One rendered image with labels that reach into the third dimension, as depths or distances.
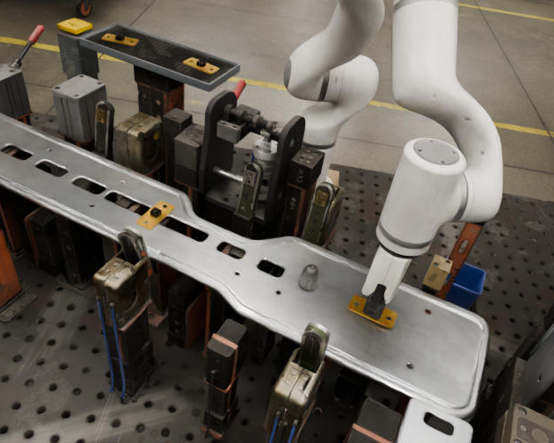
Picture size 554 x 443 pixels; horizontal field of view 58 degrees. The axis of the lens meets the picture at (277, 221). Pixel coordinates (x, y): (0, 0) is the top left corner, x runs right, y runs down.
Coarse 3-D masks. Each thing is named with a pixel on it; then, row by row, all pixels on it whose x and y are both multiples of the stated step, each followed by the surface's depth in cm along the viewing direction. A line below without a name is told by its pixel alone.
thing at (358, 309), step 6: (354, 300) 90; (360, 300) 90; (366, 300) 90; (348, 306) 88; (354, 306) 89; (360, 306) 89; (354, 312) 88; (360, 312) 88; (384, 312) 88; (390, 312) 89; (372, 318) 87; (384, 318) 87; (396, 318) 88; (384, 324) 86; (390, 324) 87
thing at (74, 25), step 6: (72, 18) 129; (60, 24) 125; (66, 24) 126; (72, 24) 126; (78, 24) 127; (84, 24) 127; (90, 24) 128; (66, 30) 125; (72, 30) 124; (78, 30) 125; (84, 30) 127
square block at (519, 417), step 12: (516, 408) 72; (504, 420) 73; (516, 420) 70; (528, 420) 70; (540, 420) 70; (552, 420) 71; (492, 432) 77; (504, 432) 71; (516, 432) 69; (528, 432) 69; (540, 432) 69; (552, 432) 69
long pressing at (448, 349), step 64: (0, 128) 116; (64, 192) 103; (128, 192) 105; (192, 256) 94; (256, 256) 96; (320, 256) 98; (256, 320) 85; (320, 320) 86; (448, 320) 90; (384, 384) 79; (448, 384) 80
